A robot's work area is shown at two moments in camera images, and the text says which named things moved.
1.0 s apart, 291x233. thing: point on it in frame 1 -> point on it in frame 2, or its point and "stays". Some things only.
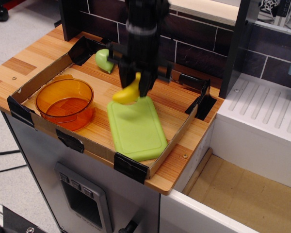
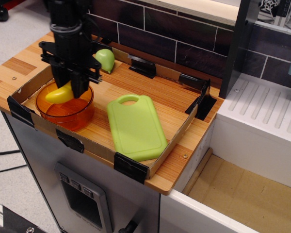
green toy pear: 101,57 stays
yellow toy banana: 129,94 -> 61,95
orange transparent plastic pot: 65,103 stays
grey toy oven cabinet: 84,195 stays
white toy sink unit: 244,176 stays
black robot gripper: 140,53 -> 73,58
